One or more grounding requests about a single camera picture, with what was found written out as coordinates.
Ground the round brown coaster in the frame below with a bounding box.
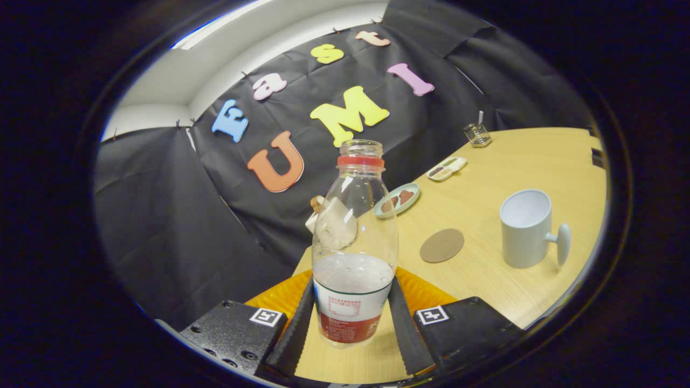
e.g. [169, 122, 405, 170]
[419, 228, 465, 264]

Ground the clear juice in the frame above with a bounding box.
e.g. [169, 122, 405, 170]
[313, 252, 396, 296]

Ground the pale green plate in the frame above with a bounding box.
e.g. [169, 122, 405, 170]
[374, 183, 421, 219]

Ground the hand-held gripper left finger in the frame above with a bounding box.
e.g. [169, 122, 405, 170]
[178, 268, 316, 380]

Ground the white cup with handle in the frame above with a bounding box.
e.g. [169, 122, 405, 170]
[499, 189, 571, 269]

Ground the clear bottle with red label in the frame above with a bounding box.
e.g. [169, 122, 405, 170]
[312, 139, 399, 348]

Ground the white divided condiment dish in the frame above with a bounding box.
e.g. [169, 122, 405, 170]
[426, 156, 468, 182]

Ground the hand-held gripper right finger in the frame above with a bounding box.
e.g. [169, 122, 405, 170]
[388, 267, 528, 377]

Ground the wooden table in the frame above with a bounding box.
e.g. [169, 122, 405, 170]
[294, 127, 608, 384]

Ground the ceiling light panel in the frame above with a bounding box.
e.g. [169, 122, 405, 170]
[171, 0, 275, 50]

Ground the black backdrop cloth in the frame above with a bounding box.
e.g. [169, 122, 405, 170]
[94, 0, 594, 332]

